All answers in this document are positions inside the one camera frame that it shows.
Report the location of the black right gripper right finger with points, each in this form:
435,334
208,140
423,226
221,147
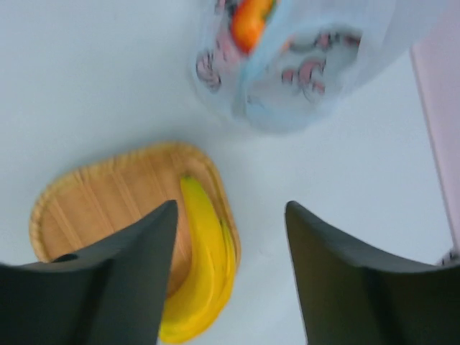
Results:
353,293

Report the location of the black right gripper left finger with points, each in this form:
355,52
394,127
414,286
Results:
111,292

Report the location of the yellow fake banana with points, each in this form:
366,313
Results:
209,284

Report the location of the light blue plastic bag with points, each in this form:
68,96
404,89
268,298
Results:
311,55

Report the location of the orange fake persimmon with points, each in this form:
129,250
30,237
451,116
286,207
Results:
249,21

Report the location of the woven bamboo tray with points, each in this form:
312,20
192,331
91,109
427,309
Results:
93,201

